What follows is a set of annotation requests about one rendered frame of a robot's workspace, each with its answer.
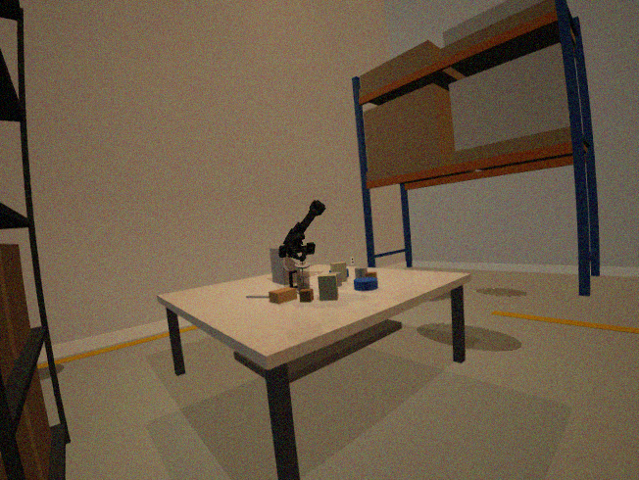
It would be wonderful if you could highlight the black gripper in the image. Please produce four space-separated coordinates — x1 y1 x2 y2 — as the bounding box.
278 239 316 260

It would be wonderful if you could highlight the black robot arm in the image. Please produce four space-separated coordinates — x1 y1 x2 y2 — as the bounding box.
283 200 326 247

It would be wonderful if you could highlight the glass french press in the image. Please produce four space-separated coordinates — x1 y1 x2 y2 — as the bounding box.
289 256 312 294

